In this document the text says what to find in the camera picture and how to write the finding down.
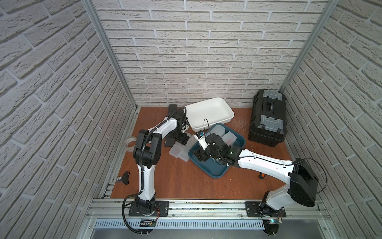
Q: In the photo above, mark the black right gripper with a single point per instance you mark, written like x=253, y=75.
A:
x=199, y=155

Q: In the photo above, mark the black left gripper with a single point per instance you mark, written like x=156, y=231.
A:
x=181, y=139

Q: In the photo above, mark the clear pencil case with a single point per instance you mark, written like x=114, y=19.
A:
x=184, y=153
x=176, y=149

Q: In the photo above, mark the clear pencil case rounded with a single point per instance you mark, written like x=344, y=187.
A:
x=229, y=138
x=218, y=130

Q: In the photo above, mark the white plastic tray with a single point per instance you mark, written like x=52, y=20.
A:
x=215, y=110

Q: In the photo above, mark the black pencil case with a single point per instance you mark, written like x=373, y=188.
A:
x=172, y=108
x=169, y=141

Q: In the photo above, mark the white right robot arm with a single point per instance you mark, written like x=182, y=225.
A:
x=300, y=182

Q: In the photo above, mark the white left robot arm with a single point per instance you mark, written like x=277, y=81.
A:
x=147, y=153

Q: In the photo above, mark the teal plastic tray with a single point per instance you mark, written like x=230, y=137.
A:
x=211, y=167

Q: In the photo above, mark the clear tape roll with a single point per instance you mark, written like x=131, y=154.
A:
x=129, y=144

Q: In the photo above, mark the black plastic toolbox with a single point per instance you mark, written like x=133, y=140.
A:
x=268, y=124

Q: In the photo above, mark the small black clamp part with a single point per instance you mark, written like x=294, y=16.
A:
x=124, y=178

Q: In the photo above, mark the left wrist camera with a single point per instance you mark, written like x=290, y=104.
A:
x=184, y=121

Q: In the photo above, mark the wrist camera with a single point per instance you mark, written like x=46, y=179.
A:
x=201, y=138
x=184, y=121

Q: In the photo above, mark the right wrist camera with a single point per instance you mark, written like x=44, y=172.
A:
x=201, y=138

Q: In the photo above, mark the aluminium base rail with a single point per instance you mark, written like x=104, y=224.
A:
x=206, y=209

